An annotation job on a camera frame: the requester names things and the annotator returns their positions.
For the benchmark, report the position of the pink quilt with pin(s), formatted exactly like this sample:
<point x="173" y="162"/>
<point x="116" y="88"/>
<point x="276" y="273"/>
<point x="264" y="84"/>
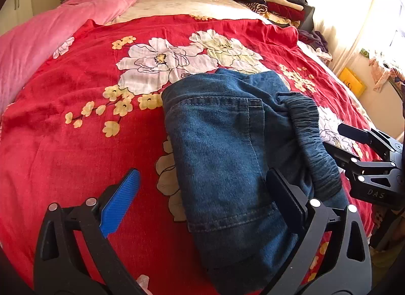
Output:
<point x="47" y="29"/>

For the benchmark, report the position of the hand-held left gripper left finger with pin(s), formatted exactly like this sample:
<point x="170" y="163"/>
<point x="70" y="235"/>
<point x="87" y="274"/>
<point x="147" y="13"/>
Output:
<point x="121" y="196"/>

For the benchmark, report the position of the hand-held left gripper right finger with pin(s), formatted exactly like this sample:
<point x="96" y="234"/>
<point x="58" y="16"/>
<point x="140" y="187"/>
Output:
<point x="284" y="196"/>

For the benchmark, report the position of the red floral blanket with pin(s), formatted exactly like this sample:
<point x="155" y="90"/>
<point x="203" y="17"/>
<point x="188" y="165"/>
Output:
<point x="79" y="162"/>

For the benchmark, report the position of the yellow bag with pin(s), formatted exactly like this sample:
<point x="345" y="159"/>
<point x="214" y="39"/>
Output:
<point x="352" y="82"/>

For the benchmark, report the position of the purple clothes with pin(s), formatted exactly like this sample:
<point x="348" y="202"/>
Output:
<point x="316" y="40"/>

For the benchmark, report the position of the bed with cream sheet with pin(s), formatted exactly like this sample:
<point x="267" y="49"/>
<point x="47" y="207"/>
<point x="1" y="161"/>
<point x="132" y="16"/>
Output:
<point x="189" y="5"/>

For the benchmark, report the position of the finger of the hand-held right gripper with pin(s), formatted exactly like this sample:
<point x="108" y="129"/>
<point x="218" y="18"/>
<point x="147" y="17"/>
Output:
<point x="343" y="158"/>
<point x="354" y="132"/>

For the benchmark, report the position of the blue jeans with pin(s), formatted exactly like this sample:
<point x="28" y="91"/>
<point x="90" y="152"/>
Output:
<point x="221" y="155"/>

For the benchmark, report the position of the pink floral cloth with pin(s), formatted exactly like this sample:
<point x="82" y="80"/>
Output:
<point x="381" y="73"/>

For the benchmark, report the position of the white curtain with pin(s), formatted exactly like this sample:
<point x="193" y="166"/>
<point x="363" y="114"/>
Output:
<point x="348" y="13"/>

